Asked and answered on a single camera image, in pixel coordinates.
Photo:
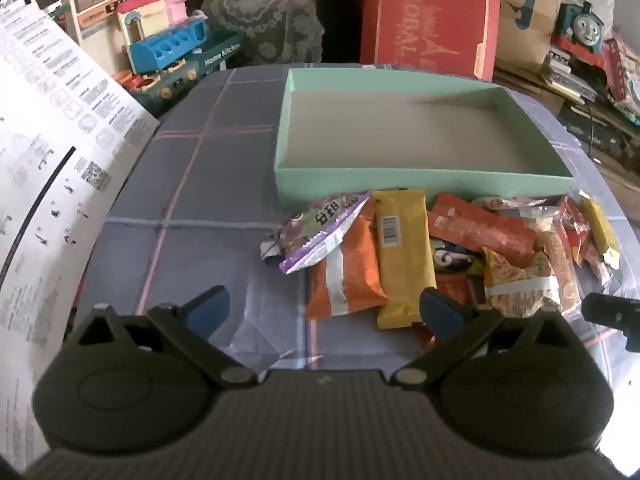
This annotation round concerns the red cardboard box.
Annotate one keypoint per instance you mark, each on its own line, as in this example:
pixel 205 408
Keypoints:
pixel 425 20

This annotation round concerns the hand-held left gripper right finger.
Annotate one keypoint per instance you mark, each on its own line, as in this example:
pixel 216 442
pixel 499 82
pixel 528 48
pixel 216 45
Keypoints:
pixel 442 310

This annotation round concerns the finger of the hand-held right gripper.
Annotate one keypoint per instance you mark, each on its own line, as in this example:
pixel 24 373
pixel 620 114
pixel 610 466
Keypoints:
pixel 610 312

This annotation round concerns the colourful picture book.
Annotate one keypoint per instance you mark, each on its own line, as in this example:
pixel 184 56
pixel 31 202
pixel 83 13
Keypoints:
pixel 625 80

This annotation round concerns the black electronic device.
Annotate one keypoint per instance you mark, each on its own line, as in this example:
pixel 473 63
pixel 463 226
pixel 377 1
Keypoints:
pixel 610 132

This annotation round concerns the purple snack packet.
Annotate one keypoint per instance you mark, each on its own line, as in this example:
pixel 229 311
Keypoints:
pixel 320 230

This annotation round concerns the grey lace cushion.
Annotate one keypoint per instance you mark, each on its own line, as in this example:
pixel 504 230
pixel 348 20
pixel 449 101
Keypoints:
pixel 265 10

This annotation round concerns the beige toy kitchen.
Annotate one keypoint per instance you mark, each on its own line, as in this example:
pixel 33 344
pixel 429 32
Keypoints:
pixel 95 0

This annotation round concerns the stack of books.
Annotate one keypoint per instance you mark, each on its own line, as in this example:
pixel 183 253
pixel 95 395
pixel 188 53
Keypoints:
pixel 570 77

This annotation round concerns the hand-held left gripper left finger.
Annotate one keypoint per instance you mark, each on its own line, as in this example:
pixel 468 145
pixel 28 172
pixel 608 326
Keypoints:
pixel 207 310

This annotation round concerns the blue pink toy sink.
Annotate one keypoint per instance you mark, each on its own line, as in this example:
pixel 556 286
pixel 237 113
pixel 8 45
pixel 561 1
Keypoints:
pixel 165 47

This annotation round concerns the orange white-band snack packet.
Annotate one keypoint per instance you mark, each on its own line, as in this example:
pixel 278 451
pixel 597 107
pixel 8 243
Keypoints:
pixel 355 270

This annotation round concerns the white printed paper sheet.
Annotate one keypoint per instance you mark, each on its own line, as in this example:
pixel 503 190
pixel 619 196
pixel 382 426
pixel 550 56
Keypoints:
pixel 50 135

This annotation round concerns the brown blue-print cardboard box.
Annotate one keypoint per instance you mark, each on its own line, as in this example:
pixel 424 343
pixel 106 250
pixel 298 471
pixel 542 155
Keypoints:
pixel 525 20

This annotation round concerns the blue toy train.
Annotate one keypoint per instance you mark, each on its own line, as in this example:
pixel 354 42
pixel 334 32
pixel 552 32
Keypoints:
pixel 582 25

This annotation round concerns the green cardboard box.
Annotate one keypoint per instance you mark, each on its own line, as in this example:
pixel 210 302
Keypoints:
pixel 400 125

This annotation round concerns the pile of assorted snacks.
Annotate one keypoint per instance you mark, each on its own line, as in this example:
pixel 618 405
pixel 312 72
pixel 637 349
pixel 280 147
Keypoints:
pixel 475 232

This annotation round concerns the yellow long snack packet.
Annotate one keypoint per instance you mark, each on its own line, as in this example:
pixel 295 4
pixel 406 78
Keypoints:
pixel 405 265

